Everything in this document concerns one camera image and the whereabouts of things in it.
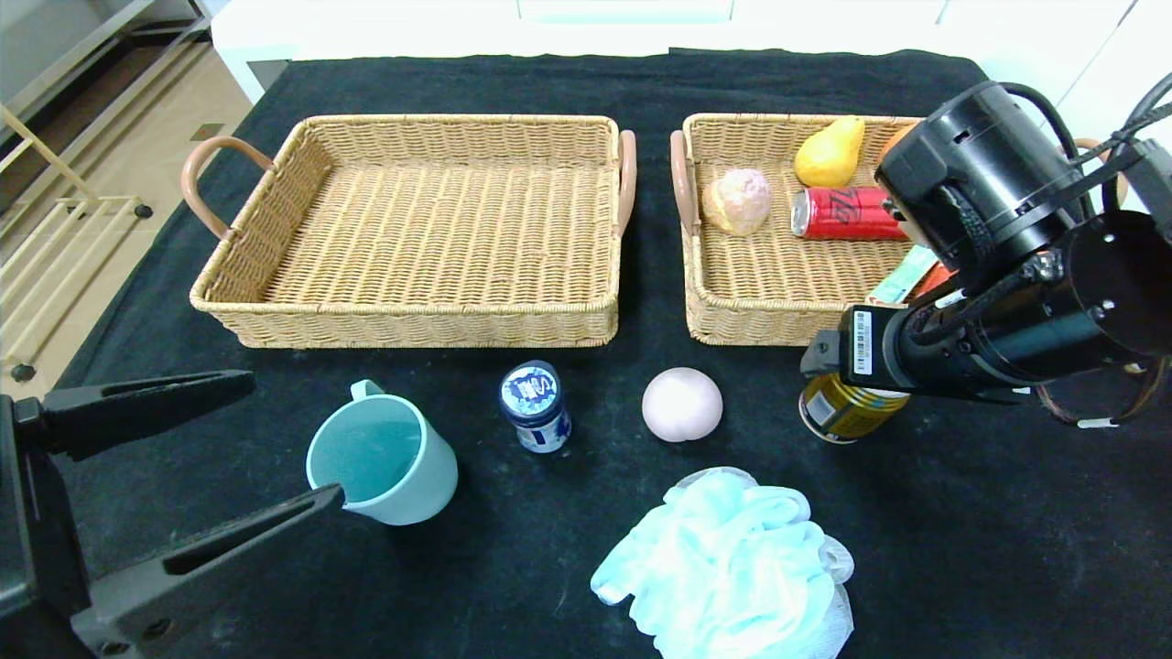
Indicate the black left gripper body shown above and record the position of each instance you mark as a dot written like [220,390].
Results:
[26,513]

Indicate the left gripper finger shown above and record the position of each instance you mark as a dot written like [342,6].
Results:
[128,604]
[137,412]

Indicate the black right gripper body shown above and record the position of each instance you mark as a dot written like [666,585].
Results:
[862,342]

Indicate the gold Red Bull can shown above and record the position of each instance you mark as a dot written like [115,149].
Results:
[842,416]

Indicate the pink peach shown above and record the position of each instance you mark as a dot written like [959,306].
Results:
[682,405]

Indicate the teal plastic mug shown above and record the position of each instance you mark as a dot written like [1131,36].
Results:
[417,476]

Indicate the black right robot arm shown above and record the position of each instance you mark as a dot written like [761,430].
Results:
[989,174]

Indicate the wicker basket with food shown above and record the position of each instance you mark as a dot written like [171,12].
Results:
[778,275]

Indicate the empty wicker basket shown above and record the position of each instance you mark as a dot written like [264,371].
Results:
[430,238]

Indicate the green candy packet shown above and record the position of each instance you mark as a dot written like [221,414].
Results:
[902,279]

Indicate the orange sausage stick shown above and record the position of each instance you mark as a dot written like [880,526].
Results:
[929,282]

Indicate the cream wooden rack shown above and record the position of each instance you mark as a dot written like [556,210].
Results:
[23,373]

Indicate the red cola can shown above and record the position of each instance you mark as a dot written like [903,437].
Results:
[842,213]

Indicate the yellow pear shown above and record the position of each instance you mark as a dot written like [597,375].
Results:
[829,158]

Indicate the lumpy pink bread bun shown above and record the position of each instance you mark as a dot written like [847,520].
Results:
[737,201]

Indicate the orange fruit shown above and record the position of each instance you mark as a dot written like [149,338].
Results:
[899,139]

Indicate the light blue bath loofah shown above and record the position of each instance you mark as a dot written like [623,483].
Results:
[723,567]

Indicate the small blue white bottle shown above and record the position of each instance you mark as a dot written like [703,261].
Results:
[536,403]

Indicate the grey metal shelf frame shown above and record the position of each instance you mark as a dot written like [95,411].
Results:
[92,46]

